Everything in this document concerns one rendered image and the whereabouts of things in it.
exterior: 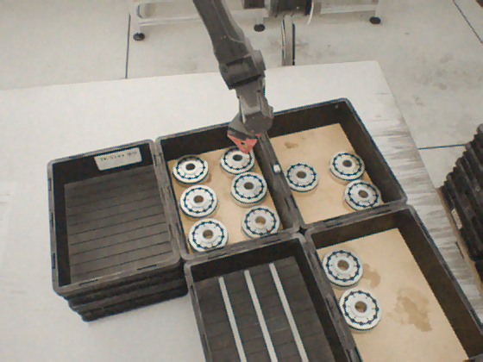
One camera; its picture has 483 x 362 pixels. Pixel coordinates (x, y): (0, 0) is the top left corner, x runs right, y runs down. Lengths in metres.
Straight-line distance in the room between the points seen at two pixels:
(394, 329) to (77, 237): 0.85
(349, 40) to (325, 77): 1.41
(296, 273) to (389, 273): 0.24
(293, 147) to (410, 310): 0.57
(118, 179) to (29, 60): 2.03
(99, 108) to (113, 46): 1.48
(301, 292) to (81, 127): 1.00
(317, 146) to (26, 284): 0.95
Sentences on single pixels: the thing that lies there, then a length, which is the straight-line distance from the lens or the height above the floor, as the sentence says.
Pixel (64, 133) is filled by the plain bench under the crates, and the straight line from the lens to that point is 1.70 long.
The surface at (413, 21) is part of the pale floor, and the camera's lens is 3.53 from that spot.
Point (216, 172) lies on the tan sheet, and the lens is 1.31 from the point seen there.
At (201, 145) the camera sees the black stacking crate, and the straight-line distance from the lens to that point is 1.33.
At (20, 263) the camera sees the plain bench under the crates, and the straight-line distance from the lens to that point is 1.46.
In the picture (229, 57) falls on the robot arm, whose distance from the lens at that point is 0.85.
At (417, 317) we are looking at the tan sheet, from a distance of 1.19.
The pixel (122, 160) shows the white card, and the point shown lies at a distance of 1.32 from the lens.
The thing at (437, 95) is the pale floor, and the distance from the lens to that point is 2.98.
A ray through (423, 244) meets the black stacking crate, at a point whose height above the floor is 0.90.
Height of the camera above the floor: 1.89
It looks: 55 degrees down
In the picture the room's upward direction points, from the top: straight up
